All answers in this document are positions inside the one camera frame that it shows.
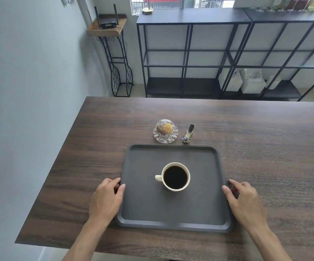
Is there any person's right hand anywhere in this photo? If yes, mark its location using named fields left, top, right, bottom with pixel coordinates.
left=222, top=179, right=269, bottom=234

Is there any person's left hand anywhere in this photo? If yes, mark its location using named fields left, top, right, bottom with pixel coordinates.
left=89, top=178, right=126, bottom=224

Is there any dark grey serving tray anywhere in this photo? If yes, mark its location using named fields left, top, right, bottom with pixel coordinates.
left=115, top=144, right=233, bottom=233

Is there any person's left forearm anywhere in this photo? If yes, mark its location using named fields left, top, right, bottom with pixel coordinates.
left=61, top=215, right=111, bottom=261

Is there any person's right forearm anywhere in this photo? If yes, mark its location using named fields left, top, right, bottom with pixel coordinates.
left=248, top=226, right=294, bottom=261

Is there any cream coffee cup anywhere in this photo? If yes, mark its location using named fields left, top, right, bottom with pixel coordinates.
left=155, top=162, right=191, bottom=192

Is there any black coffee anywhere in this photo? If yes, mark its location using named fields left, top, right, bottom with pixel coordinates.
left=164, top=166, right=188, bottom=189

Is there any cut glass domed dish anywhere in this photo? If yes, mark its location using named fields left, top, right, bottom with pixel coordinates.
left=153, top=119, right=178, bottom=144

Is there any small bird figurine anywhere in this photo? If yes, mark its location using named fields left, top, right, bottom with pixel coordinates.
left=182, top=124, right=195, bottom=144

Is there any black wrought iron stand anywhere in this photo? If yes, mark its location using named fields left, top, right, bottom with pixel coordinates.
left=97, top=30, right=134, bottom=98

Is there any small white paper bag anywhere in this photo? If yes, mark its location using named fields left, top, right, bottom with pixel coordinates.
left=265, top=75, right=282, bottom=90

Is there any wooden shelf top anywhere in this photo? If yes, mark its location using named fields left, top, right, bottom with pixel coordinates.
left=86, top=14, right=127, bottom=37

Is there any black router with antennas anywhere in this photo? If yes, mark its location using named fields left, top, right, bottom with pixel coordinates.
left=94, top=4, right=119, bottom=28

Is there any black metal shelf unit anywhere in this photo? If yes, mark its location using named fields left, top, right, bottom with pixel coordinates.
left=222, top=7, right=314, bottom=102
left=136, top=8, right=253, bottom=99

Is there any gold lamp base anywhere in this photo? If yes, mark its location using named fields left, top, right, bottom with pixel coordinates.
left=142, top=0, right=154, bottom=15

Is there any window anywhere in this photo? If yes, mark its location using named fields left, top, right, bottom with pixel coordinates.
left=130, top=0, right=234, bottom=16

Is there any black router cable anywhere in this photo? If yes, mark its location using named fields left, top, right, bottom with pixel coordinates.
left=79, top=0, right=92, bottom=26

